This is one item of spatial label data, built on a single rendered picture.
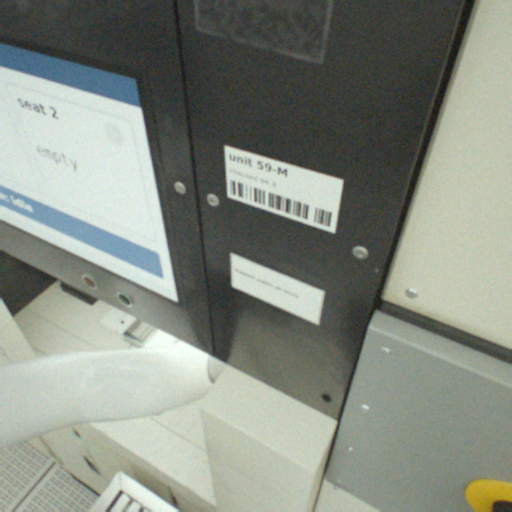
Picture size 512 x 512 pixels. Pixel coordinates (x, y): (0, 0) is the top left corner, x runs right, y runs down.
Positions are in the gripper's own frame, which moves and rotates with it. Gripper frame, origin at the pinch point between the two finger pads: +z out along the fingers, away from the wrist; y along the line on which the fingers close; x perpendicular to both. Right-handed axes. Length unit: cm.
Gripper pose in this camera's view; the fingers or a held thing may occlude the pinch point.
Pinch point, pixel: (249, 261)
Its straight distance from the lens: 81.6
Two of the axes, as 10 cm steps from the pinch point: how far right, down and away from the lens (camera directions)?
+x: 0.1, -7.1, -7.0
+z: 5.0, -6.1, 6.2
